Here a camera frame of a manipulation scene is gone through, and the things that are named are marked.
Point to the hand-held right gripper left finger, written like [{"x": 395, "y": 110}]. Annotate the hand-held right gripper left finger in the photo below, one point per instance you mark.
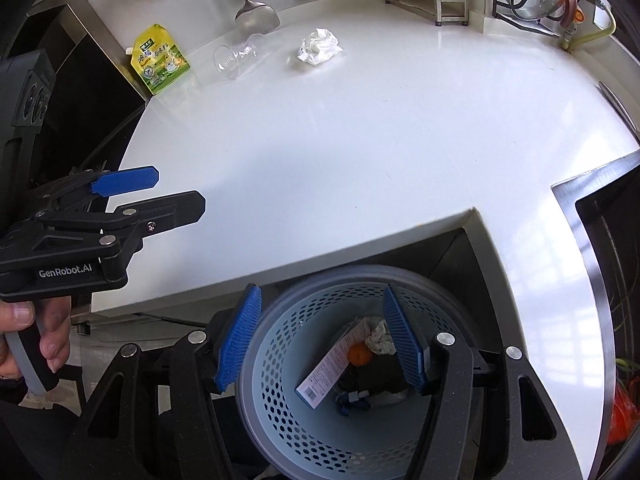
[{"x": 240, "y": 335}]

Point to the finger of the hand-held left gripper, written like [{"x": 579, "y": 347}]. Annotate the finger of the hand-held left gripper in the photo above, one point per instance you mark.
[
  {"x": 170, "y": 209},
  {"x": 127, "y": 181}
]

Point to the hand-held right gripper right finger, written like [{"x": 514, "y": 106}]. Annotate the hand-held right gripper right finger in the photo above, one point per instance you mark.
[{"x": 402, "y": 335}]

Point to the grey cloth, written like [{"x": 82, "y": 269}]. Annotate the grey cloth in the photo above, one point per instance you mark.
[{"x": 385, "y": 380}]

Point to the pink paper receipt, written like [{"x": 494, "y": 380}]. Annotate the pink paper receipt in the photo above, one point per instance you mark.
[{"x": 325, "y": 370}]

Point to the blue ribbon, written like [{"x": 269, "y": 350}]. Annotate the blue ribbon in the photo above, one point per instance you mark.
[{"x": 345, "y": 405}]

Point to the blue grey perforated bin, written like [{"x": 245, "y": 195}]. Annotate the blue grey perforated bin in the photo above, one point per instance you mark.
[{"x": 300, "y": 430}]

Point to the person's left hand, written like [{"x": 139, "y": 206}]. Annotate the person's left hand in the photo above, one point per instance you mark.
[{"x": 55, "y": 330}]

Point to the crumpled white tissue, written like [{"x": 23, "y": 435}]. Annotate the crumpled white tissue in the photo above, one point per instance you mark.
[
  {"x": 320, "y": 47},
  {"x": 380, "y": 342}
]

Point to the tangerine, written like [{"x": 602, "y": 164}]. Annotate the tangerine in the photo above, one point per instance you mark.
[{"x": 361, "y": 355}]

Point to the black stove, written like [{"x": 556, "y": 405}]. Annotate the black stove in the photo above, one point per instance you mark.
[{"x": 100, "y": 90}]

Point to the green yellow spout pouch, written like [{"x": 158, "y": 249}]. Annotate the green yellow spout pouch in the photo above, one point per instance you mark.
[{"x": 160, "y": 62}]

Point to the clear plastic cup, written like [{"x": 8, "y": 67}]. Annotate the clear plastic cup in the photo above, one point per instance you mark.
[{"x": 232, "y": 60}]

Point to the steel sink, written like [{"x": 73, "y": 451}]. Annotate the steel sink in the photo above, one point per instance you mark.
[{"x": 602, "y": 285}]

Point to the green onions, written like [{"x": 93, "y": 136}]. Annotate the green onions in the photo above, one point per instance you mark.
[{"x": 624, "y": 362}]

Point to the red plastic bag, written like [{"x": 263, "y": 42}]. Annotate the red plastic bag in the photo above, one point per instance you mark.
[{"x": 625, "y": 410}]

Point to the steel faucet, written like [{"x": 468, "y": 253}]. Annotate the steel faucet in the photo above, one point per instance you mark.
[{"x": 617, "y": 105}]

